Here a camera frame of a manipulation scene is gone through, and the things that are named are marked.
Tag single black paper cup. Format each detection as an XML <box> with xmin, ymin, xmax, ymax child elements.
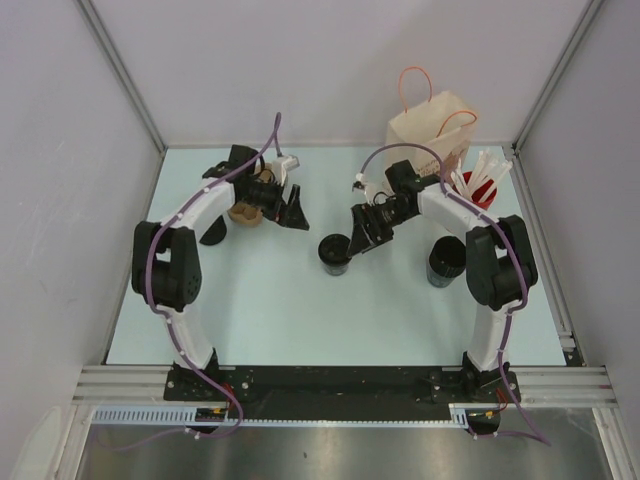
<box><xmin>321</xmin><ymin>258</ymin><xmax>350</xmax><ymax>276</ymax></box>

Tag white wrapped straws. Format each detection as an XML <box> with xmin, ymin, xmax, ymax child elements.
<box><xmin>451</xmin><ymin>150</ymin><xmax>513</xmax><ymax>193</ymax></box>

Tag red straw holder cup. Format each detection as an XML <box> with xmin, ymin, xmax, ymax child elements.
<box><xmin>451</xmin><ymin>171</ymin><xmax>497</xmax><ymax>210</ymax></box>

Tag black lid stack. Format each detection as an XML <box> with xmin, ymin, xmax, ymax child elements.
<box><xmin>199</xmin><ymin>216</ymin><xmax>227</xmax><ymax>246</ymax></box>

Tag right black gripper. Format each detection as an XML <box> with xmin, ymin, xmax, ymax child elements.
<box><xmin>348</xmin><ymin>198</ymin><xmax>417</xmax><ymax>257</ymax></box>

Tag beige paper takeout bag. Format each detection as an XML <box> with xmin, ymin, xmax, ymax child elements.
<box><xmin>385</xmin><ymin>88</ymin><xmax>479</xmax><ymax>177</ymax></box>

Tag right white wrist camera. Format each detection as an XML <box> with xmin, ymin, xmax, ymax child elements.
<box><xmin>352</xmin><ymin>172</ymin><xmax>377</xmax><ymax>204</ymax></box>

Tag single black cup lid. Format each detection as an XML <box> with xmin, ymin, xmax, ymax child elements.
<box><xmin>318</xmin><ymin>233</ymin><xmax>351</xmax><ymax>266</ymax></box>

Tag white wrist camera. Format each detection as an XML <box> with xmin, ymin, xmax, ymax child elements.
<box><xmin>352</xmin><ymin>172</ymin><xmax>377</xmax><ymax>204</ymax></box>
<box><xmin>271</xmin><ymin>155</ymin><xmax>300</xmax><ymax>186</ymax></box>

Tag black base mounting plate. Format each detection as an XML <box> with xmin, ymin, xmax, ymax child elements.
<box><xmin>163</xmin><ymin>364</ymin><xmax>521</xmax><ymax>422</ymax></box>

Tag stacked brown pulp carriers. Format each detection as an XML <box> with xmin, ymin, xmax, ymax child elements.
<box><xmin>227</xmin><ymin>163</ymin><xmax>274</xmax><ymax>228</ymax></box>

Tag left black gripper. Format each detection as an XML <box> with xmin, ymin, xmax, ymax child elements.
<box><xmin>240</xmin><ymin>176</ymin><xmax>309</xmax><ymax>231</ymax></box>

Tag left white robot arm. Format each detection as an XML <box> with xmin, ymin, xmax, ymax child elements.
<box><xmin>131</xmin><ymin>145</ymin><xmax>310</xmax><ymax>400</ymax></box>

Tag white slotted cable duct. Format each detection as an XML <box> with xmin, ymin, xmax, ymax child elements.
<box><xmin>93</xmin><ymin>405</ymin><xmax>468</xmax><ymax>429</ymax></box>

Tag black cup stack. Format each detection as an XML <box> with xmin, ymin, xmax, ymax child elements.
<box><xmin>427</xmin><ymin>236</ymin><xmax>466</xmax><ymax>288</ymax></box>

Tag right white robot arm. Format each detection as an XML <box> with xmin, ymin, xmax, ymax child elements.
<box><xmin>347</xmin><ymin>160</ymin><xmax>538</xmax><ymax>401</ymax></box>

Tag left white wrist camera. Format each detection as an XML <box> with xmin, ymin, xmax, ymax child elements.
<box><xmin>271</xmin><ymin>155</ymin><xmax>300</xmax><ymax>186</ymax></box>

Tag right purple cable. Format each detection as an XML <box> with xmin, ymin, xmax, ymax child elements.
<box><xmin>359</xmin><ymin>143</ymin><xmax>551</xmax><ymax>446</ymax></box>

